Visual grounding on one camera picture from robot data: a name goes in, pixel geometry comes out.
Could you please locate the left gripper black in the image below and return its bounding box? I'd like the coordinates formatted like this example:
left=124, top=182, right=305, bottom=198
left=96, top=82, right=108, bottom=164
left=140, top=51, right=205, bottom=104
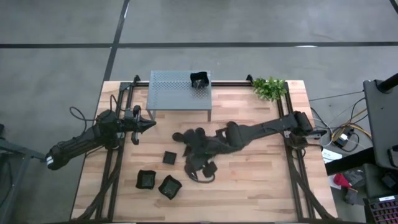
left=124, top=105, right=157, bottom=146

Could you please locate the thin grey floor cable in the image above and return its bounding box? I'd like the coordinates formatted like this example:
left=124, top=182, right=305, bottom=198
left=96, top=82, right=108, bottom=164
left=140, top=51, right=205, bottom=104
left=308, top=90, right=364, bottom=102

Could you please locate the backlit computer keyboard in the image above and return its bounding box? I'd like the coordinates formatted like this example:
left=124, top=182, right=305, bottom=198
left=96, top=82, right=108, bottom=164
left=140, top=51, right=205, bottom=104
left=363, top=195, right=398, bottom=224

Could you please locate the yellow floor cable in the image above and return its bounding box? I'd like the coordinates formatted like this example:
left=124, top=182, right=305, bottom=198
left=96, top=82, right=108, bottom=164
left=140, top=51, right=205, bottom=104
left=329, top=107, right=373, bottom=141

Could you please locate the dark grey side table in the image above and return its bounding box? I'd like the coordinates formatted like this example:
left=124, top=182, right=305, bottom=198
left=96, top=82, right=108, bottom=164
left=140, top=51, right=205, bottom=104
left=363, top=79, right=398, bottom=170

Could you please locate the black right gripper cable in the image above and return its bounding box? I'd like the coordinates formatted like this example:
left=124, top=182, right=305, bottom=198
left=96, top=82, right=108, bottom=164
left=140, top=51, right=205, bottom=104
left=186, top=172, right=216, bottom=184

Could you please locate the black aluminium rig frame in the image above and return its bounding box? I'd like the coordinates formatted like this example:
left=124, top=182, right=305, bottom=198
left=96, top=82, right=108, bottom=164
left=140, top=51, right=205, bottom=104
left=70, top=74, right=338, bottom=223

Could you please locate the black pole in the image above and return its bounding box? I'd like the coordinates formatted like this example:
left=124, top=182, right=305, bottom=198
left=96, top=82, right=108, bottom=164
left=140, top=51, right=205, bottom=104
left=376, top=73, right=398, bottom=94

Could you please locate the red floor object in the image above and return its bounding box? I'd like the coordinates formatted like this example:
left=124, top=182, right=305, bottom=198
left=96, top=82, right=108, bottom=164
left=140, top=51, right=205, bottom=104
left=332, top=173, right=352, bottom=189

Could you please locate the grey metal stand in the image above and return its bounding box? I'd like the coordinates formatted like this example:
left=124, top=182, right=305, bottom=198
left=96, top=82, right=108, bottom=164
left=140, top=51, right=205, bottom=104
left=0, top=123, right=46, bottom=224

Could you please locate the grey perforated metal shelf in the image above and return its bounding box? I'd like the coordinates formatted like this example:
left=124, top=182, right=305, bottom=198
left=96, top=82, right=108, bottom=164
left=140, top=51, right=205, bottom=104
left=146, top=70, right=213, bottom=122

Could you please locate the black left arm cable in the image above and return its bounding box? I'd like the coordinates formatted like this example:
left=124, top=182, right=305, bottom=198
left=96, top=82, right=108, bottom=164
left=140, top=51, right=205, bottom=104
left=68, top=106, right=98, bottom=134

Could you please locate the black handheld device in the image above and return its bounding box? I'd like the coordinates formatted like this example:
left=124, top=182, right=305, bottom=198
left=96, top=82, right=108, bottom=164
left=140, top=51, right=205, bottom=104
left=387, top=147, right=398, bottom=169

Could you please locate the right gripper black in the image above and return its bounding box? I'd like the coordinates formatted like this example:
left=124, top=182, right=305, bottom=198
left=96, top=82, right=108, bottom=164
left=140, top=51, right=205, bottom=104
left=192, top=132, right=222, bottom=179

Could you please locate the green plant in white pot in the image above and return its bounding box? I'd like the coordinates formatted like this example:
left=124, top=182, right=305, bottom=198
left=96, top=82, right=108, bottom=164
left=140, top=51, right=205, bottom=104
left=251, top=76, right=289, bottom=103

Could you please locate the blue white power adapter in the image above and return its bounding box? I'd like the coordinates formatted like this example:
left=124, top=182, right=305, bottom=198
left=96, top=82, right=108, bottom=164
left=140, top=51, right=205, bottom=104
left=330, top=132, right=353, bottom=149

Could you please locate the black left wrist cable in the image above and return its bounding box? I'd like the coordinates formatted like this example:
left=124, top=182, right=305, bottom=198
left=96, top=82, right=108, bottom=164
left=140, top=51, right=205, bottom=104
left=109, top=94, right=125, bottom=113

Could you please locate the white paper sheet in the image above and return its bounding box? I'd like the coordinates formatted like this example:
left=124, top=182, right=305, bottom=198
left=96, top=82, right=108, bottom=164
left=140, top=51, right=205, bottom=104
left=321, top=147, right=343, bottom=164

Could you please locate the black slanted beam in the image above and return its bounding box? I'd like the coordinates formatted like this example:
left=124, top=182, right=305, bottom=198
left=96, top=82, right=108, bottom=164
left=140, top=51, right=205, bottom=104
left=325, top=146, right=376, bottom=176

